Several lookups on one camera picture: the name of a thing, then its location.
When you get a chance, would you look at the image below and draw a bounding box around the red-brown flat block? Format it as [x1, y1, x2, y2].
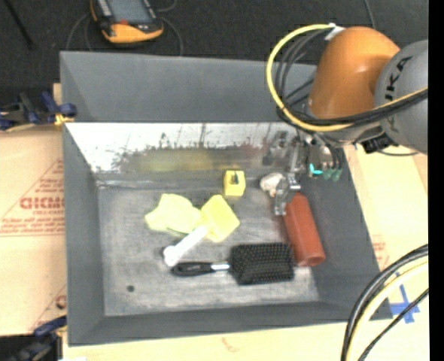
[283, 193, 327, 268]

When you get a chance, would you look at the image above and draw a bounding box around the yellow brush with white handle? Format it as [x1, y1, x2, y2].
[163, 194, 242, 267]

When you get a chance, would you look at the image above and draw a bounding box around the small white lump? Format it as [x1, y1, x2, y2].
[259, 172, 284, 196]

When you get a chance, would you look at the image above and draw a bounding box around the yellow cloth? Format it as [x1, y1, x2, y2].
[144, 193, 203, 239]

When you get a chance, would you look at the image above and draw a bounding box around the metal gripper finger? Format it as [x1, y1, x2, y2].
[272, 173, 303, 217]
[262, 129, 295, 167]

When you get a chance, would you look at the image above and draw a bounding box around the brown cardboard board, red print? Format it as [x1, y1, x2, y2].
[0, 125, 429, 338]

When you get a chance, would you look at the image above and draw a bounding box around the black hairbrush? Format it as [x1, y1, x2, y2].
[170, 241, 296, 286]

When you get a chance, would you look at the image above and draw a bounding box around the grey metal bin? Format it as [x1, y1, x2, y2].
[59, 50, 393, 346]

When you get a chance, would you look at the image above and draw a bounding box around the yellow block with black slot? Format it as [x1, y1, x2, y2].
[223, 168, 247, 198]

